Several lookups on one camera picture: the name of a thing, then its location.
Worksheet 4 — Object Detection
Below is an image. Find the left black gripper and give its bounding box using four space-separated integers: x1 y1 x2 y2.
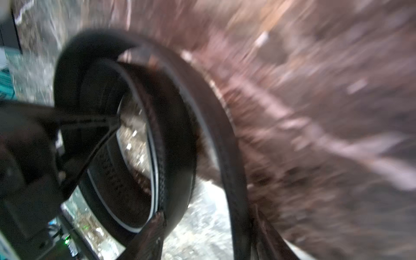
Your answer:
1 100 120 260

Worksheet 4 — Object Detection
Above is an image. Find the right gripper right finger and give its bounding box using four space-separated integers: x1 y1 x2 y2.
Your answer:
251 204 299 260

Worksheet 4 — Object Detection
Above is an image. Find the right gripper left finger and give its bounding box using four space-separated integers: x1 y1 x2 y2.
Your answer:
118 211 166 260

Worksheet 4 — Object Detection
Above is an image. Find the black belt long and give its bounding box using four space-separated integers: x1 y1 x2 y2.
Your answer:
54 29 252 260

